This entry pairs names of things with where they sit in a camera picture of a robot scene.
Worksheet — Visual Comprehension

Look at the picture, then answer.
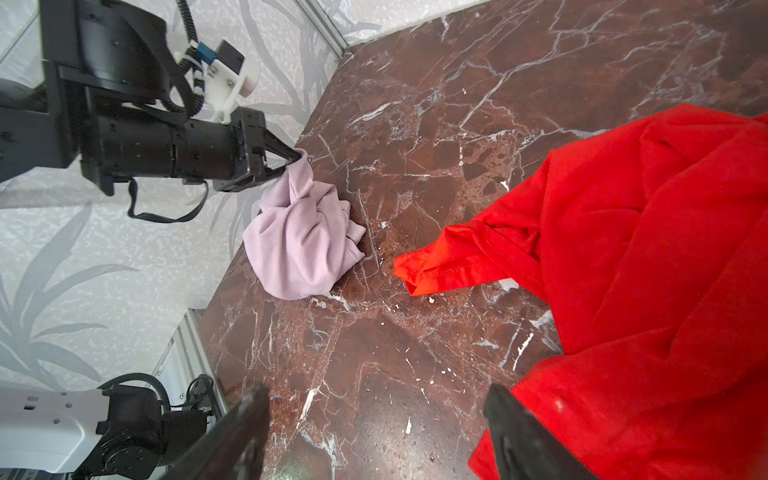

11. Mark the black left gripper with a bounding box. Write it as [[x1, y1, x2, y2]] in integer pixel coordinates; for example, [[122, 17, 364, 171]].
[[213, 107, 300, 192]]

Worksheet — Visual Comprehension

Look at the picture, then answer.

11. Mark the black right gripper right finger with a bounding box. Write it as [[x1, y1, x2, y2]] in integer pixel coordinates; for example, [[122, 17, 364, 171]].
[[483, 384, 595, 480]]

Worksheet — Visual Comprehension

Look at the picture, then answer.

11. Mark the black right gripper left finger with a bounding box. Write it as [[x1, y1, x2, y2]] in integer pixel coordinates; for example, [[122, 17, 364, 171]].
[[164, 383, 271, 480]]

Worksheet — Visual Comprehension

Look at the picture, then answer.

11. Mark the light pink cloth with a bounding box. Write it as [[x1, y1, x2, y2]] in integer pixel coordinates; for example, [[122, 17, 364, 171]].
[[242, 149, 366, 300]]

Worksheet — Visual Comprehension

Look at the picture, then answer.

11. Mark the red cloth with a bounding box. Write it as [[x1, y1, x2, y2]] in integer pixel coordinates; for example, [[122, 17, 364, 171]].
[[394, 104, 767, 479]]

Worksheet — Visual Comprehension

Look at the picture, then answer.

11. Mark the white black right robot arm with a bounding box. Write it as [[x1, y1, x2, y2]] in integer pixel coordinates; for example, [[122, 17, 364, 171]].
[[1, 374, 271, 479]]

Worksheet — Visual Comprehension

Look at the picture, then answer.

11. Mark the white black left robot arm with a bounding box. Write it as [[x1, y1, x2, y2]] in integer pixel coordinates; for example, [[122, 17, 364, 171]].
[[1, 1, 300, 195]]

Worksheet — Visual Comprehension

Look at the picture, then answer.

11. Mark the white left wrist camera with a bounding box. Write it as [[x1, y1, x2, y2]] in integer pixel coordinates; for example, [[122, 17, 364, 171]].
[[174, 40, 259, 125]]

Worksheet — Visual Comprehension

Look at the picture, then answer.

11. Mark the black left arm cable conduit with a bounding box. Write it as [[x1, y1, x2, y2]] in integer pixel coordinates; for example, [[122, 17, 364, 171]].
[[158, 0, 208, 118]]

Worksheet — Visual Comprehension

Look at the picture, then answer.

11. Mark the aluminium frame post left corner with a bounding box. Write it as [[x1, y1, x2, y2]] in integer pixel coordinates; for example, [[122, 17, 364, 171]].
[[295, 0, 349, 60]]

